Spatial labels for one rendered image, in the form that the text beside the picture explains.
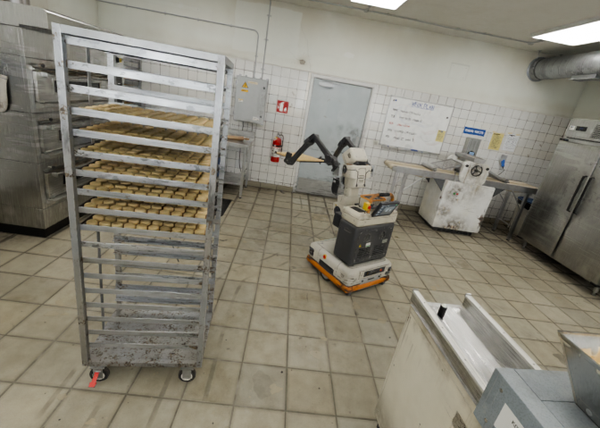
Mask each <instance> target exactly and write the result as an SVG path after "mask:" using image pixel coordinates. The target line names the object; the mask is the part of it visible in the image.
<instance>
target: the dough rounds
mask: <svg viewBox="0 0 600 428"><path fill-rule="evenodd" d="M87 224H89V225H99V226H110V227H120V228H130V229H140V230H150V231H169V232H179V233H189V234H200V235H205V230H206V224H198V223H188V222H170V221H161V220H151V219H141V218H132V217H122V216H113V215H103V214H95V215H94V216H93V219H90V220H87Z"/></svg>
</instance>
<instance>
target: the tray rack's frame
mask: <svg viewBox="0 0 600 428"><path fill-rule="evenodd" d="M52 32H53V43H54V62H55V72H56V82H57V92H58V102H59V112H60V122H61V132H62V151H63V161H64V171H65V181H66V191H67V201H68V211H69V221H70V231H71V250H72V261H73V271H74V281H75V290H76V300H77V310H78V320H79V339H80V349H81V359H82V365H86V366H90V367H89V369H93V377H94V374H95V373H94V371H101V373H99V375H98V377H97V378H103V369H104V368H105V367H106V366H144V367H180V370H182V379H191V370H194V367H196V357H197V349H167V348H98V347H91V349H89V339H88V317H87V305H86V293H85V282H84V271H83V259H82V247H81V236H80V224H79V202H78V191H77V179H76V167H75V155H74V145H73V133H72V121H71V99H70V88H69V76H68V64H67V53H66V41H65V35H68V36H74V37H78V38H87V39H92V40H96V41H102V42H106V43H112V44H116V45H121V46H130V47H135V48H140V49H145V50H150V51H155V52H159V53H165V54H169V55H178V56H183V57H188V58H193V59H197V60H203V61H207V62H213V63H218V54H214V53H209V52H205V51H199V50H195V49H190V48H185V47H180V46H172V45H167V44H162V43H157V42H153V41H148V40H144V39H138V38H130V37H125V36H120V35H115V34H111V33H106V32H101V31H96V30H91V29H82V28H78V27H73V26H69V25H64V24H59V23H54V22H52ZM111 317H129V318H151V319H172V320H194V321H199V318H200V312H180V311H162V310H142V309H122V308H116V309H115V311H114V312H113V314H112V316H111ZM211 319H212V312H208V309H207V310H206V317H205V321H206V323H205V328H204V350H205V345H206V341H207V337H208V332H209V328H210V323H211ZM102 329H103V330H113V331H164V332H190V333H198V331H199V325H189V324H167V323H121V322H107V324H106V325H105V326H104V322H102ZM95 342H103V343H135V344H167V345H197V344H198V338H189V337H161V336H133V335H105V334H99V336H98V337H97V339H96V341H95ZM204 350H203V358H204Z"/></svg>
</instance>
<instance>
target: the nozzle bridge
mask: <svg viewBox="0 0 600 428"><path fill-rule="evenodd" d="M473 414H474V415H475V417H476V418H477V420H478V421H479V424H480V425H481V427H482V428H598V427H597V426H596V424H595V423H594V422H593V421H592V420H591V419H590V418H589V417H588V416H587V415H586V414H585V413H584V412H583V411H582V410H581V409H580V408H579V407H578V406H577V405H576V403H575V401H574V397H573V394H572V388H571V382H570V378H569V375H568V372H563V371H547V370H533V369H519V368H513V369H512V368H502V367H496V368H495V370H494V372H493V373H492V375H491V377H490V379H489V381H488V383H487V386H486V388H485V389H484V391H483V393H482V396H481V398H480V400H479V403H478V405H477V406H476V408H475V410H474V412H473Z"/></svg>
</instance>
